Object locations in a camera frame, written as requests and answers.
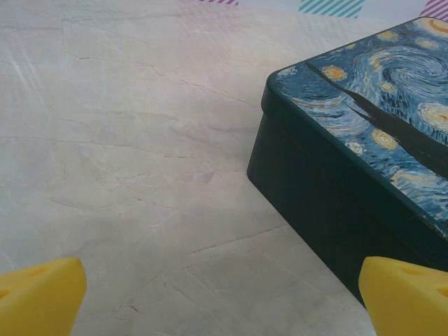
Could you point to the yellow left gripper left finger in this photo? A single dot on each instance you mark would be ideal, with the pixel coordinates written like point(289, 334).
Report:
point(42, 297)

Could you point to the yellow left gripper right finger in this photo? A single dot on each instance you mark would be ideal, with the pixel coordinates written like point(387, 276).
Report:
point(402, 301)

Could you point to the starry night print tin box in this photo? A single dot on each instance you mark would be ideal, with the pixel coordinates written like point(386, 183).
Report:
point(315, 175)

